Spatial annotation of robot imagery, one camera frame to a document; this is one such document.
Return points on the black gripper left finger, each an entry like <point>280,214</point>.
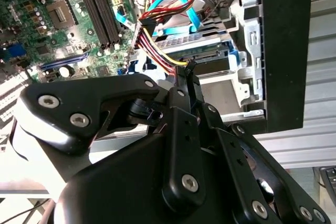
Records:
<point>78,95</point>

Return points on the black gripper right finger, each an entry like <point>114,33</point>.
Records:
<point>236,161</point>

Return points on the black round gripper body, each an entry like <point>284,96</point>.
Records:
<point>118,190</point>

